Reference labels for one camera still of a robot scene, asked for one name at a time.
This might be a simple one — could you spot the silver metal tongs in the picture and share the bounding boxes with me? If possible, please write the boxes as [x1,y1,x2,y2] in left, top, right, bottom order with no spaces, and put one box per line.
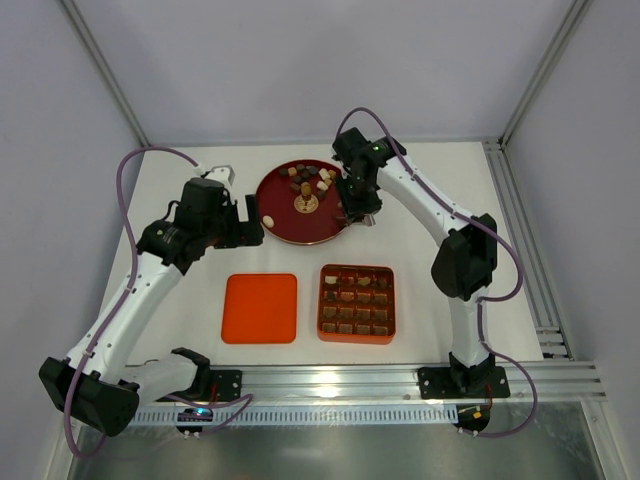
[346,214,376,227]

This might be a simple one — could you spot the orange box lid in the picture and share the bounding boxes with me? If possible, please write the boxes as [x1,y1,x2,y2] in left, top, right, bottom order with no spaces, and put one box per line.
[221,273,298,345]

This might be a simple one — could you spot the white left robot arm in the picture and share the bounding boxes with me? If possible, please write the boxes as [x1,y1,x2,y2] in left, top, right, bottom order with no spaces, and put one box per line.
[39,177,264,437]

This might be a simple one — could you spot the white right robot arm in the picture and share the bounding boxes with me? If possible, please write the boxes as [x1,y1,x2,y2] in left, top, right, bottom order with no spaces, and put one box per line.
[332,128,510,399]

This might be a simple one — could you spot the brown chocolate on centre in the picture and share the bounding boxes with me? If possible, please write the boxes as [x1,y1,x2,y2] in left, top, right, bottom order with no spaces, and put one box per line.
[301,182,312,199]

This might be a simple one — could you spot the orange chocolate box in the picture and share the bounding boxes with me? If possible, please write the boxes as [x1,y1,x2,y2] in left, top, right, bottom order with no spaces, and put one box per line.
[317,264,397,345]

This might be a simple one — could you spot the round dark red tray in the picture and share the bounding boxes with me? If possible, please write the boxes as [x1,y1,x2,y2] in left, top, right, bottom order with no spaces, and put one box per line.
[256,159,346,245]

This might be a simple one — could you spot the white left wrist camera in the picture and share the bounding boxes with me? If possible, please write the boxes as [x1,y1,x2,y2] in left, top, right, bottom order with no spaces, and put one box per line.
[193,165,235,190]

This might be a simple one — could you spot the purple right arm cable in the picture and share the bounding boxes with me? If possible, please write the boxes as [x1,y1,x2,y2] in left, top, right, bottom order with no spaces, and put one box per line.
[333,106,540,439]

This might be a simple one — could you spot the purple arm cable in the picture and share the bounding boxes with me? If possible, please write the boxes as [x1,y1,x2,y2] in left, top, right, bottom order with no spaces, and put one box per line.
[62,145,256,460]
[333,106,540,439]

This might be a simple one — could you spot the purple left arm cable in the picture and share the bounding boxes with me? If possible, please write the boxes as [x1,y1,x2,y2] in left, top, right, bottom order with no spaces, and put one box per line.
[62,145,256,460]

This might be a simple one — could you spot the left aluminium frame post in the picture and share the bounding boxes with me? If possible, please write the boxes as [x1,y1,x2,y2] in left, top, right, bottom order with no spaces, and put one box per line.
[57,0,151,146]

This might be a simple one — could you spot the aluminium frame post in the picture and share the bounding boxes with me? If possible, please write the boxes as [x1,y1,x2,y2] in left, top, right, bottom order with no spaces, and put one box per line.
[57,0,151,146]
[498,0,593,149]

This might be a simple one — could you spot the perforated cable duct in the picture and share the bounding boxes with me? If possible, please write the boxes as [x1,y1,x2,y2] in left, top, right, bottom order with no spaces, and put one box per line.
[130,402,458,428]

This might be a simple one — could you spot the right aluminium frame post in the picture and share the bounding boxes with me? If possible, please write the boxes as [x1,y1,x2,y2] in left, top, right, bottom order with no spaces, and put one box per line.
[498,0,593,149]

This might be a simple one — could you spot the aluminium mounting rail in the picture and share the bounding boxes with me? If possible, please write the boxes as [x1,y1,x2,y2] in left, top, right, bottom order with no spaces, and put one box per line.
[124,362,606,401]

